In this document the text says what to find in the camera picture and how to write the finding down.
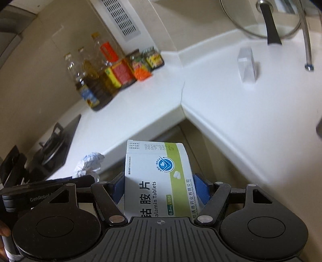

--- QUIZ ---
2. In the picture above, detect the glass pot lid black handle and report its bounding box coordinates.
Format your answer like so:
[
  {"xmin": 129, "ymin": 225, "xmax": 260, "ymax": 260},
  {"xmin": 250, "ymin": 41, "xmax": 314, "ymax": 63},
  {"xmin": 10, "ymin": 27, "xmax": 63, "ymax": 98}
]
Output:
[{"xmin": 220, "ymin": 0, "xmax": 302, "ymax": 46}]

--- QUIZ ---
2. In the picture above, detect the beige plain cabinet door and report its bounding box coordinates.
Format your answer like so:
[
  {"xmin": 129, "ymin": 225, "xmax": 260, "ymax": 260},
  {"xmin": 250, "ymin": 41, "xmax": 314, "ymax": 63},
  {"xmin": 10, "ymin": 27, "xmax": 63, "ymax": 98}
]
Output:
[{"xmin": 186, "ymin": 121, "xmax": 271, "ymax": 200}]

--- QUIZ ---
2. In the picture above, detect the dark soy sauce bottle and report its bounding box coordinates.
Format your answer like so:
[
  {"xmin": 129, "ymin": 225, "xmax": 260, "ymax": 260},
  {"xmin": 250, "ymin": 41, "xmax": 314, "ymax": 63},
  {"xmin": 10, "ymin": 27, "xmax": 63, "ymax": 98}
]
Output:
[{"xmin": 65, "ymin": 52, "xmax": 100, "ymax": 112}]

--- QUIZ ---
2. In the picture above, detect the person's left hand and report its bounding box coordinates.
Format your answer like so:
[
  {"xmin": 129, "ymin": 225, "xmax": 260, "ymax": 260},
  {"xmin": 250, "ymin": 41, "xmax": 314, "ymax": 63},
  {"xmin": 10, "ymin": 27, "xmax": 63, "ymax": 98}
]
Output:
[{"xmin": 0, "ymin": 218, "xmax": 12, "ymax": 237}]

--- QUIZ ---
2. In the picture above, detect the jar with orange label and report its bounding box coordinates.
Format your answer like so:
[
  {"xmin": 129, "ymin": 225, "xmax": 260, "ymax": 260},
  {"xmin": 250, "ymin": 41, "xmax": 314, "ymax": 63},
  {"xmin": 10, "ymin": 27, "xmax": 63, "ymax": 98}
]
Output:
[{"xmin": 125, "ymin": 50, "xmax": 153, "ymax": 81}]

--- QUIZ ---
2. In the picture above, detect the yellow cooking oil bottle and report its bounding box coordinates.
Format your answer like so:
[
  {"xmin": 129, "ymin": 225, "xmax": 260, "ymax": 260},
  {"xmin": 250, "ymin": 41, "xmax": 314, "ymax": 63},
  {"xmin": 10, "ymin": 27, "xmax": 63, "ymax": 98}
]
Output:
[{"xmin": 77, "ymin": 47, "xmax": 120, "ymax": 102}]

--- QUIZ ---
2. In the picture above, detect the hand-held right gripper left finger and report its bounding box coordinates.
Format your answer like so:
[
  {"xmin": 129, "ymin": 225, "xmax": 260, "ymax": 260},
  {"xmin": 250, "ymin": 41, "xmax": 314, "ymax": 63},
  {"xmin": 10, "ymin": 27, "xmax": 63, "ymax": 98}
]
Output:
[{"xmin": 47, "ymin": 172, "xmax": 128, "ymax": 225}]

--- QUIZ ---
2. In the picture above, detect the black gas stove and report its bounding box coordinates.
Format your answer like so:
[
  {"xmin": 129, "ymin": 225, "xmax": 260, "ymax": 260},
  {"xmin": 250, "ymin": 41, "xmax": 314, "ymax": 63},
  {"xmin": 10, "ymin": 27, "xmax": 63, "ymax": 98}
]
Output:
[{"xmin": 25, "ymin": 114, "xmax": 82, "ymax": 177}]

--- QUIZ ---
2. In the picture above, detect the bottle red yellow label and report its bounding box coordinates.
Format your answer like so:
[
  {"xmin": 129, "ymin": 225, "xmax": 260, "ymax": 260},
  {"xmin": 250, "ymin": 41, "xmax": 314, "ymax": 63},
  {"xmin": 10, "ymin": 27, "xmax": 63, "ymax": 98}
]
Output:
[{"xmin": 104, "ymin": 58, "xmax": 138, "ymax": 89}]

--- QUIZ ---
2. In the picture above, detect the chrome faucet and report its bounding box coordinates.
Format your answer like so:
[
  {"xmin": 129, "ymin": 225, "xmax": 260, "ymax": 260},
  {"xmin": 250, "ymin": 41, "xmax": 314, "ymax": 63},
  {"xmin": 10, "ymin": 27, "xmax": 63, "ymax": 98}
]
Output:
[{"xmin": 298, "ymin": 0, "xmax": 315, "ymax": 72}]

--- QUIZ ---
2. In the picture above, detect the white green medicine box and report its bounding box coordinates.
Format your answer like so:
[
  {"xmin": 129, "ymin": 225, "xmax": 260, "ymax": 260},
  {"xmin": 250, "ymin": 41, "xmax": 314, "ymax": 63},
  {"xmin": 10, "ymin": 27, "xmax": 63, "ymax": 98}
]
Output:
[{"xmin": 125, "ymin": 140, "xmax": 201, "ymax": 220}]

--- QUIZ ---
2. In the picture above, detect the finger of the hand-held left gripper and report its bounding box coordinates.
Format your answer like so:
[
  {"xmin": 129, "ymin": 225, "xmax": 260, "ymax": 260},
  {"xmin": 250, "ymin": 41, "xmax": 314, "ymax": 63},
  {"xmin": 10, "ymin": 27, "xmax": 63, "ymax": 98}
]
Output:
[{"xmin": 28, "ymin": 175, "xmax": 100, "ymax": 188}]

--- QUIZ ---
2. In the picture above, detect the tall bottle orange label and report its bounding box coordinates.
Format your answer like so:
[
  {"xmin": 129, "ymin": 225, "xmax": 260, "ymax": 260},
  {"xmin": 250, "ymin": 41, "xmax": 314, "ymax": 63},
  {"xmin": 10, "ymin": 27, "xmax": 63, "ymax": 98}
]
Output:
[{"xmin": 91, "ymin": 32, "xmax": 120, "ymax": 68}]

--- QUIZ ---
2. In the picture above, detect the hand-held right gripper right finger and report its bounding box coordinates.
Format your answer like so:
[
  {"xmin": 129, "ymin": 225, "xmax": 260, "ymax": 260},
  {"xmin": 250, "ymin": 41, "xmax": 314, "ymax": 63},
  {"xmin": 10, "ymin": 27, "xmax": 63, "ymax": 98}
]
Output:
[{"xmin": 193, "ymin": 173, "xmax": 275, "ymax": 225}]

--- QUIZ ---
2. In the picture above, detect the jar with yellow label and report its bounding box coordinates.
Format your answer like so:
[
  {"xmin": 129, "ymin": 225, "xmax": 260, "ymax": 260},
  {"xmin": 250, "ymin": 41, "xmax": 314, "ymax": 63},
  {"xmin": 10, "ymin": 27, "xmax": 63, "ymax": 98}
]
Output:
[{"xmin": 141, "ymin": 46, "xmax": 165, "ymax": 71}]

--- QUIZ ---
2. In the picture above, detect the white paper ball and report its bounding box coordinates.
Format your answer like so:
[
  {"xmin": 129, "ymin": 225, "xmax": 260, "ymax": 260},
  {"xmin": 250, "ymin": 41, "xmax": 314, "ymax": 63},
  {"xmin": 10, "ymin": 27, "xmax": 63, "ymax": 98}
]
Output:
[{"xmin": 74, "ymin": 152, "xmax": 105, "ymax": 181}]

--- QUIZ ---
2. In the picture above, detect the clear plastic box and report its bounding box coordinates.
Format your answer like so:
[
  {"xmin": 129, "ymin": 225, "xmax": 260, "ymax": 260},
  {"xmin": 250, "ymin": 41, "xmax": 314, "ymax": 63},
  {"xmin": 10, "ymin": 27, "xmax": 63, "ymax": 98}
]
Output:
[{"xmin": 237, "ymin": 47, "xmax": 258, "ymax": 84}]

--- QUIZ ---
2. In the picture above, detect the white wall vent grille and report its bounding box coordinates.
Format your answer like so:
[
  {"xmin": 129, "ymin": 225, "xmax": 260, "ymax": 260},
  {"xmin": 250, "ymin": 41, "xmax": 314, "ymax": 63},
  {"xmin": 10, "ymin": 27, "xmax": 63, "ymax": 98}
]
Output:
[{"xmin": 99, "ymin": 0, "xmax": 141, "ymax": 43}]

